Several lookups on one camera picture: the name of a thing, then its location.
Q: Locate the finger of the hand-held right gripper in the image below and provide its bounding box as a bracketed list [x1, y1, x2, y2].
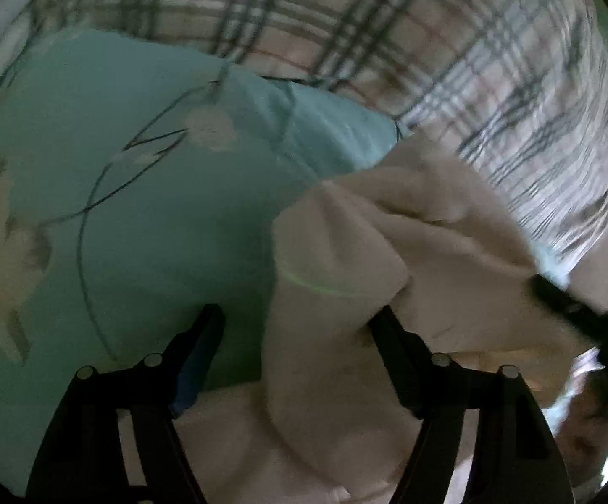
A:
[529, 272, 606, 339]

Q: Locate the teal floral bed sheet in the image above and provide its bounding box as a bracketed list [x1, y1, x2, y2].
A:
[0, 29, 415, 499]

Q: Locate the white garment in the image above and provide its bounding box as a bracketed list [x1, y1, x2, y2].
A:
[170, 134, 608, 504]

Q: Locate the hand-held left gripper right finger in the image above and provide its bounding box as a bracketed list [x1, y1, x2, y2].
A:
[368, 306, 572, 504]

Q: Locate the plaid pillow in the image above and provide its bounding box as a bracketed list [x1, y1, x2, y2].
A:
[0, 0, 608, 268]

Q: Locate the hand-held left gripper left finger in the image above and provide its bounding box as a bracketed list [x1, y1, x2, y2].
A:
[24, 303, 226, 504]

